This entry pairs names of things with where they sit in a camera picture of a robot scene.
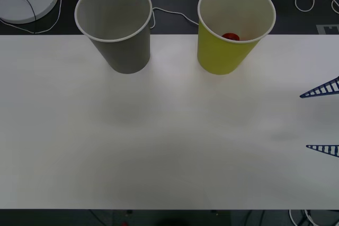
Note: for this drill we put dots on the grey plastic bin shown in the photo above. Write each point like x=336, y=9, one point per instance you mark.
x=124, y=51

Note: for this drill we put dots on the orange drink can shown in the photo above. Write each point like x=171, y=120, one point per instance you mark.
x=231, y=36

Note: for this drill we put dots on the yellow-green plastic bin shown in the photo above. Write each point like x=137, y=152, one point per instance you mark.
x=219, y=56

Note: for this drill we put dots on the grey floor marker plate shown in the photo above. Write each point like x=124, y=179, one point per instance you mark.
x=327, y=29

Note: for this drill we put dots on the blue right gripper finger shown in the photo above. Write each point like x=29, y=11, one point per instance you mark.
x=329, y=150
x=327, y=88

